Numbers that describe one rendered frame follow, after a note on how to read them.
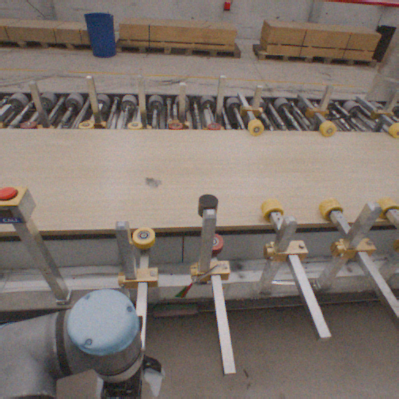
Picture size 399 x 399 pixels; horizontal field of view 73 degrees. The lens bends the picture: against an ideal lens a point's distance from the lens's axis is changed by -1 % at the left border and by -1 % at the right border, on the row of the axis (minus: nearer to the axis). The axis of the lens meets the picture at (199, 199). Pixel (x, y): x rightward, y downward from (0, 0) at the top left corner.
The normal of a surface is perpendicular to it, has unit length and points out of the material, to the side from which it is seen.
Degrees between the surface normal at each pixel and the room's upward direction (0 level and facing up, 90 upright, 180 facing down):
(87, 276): 0
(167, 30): 90
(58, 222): 0
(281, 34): 90
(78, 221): 0
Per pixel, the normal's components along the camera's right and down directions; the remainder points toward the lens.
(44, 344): 0.17, -0.46
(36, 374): 0.69, -0.66
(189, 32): 0.05, 0.68
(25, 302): 0.06, -0.74
